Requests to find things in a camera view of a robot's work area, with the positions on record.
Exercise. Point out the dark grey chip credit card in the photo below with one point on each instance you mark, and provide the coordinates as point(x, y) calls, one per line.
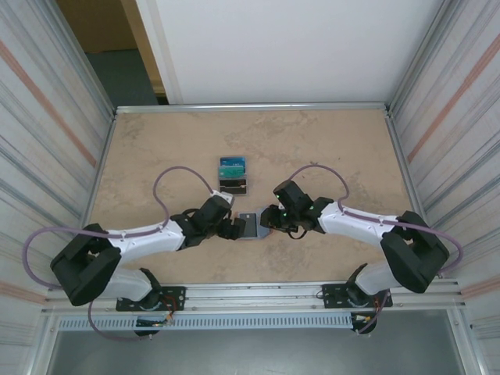
point(248, 224)

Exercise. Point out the pink leather card holder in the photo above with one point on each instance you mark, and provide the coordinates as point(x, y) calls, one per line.
point(265, 233)

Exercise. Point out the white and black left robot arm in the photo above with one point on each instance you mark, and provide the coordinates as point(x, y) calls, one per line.
point(148, 238)

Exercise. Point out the green credit card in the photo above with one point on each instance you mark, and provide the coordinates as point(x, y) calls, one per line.
point(234, 172)

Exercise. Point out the blue credit card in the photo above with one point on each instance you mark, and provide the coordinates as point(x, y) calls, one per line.
point(234, 161)

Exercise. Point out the small circuit board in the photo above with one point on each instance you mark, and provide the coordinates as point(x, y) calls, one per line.
point(365, 319)
point(154, 322)

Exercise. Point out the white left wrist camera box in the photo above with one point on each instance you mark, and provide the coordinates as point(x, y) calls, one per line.
point(224, 197)

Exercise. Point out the aluminium mounting rail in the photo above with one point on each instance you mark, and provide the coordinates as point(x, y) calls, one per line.
point(254, 297)

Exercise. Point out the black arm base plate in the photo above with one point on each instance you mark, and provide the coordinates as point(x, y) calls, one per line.
point(332, 297)
point(176, 298)

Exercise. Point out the aluminium frame rail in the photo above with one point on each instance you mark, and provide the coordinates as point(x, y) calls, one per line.
point(254, 108)
point(108, 136)
point(396, 136)

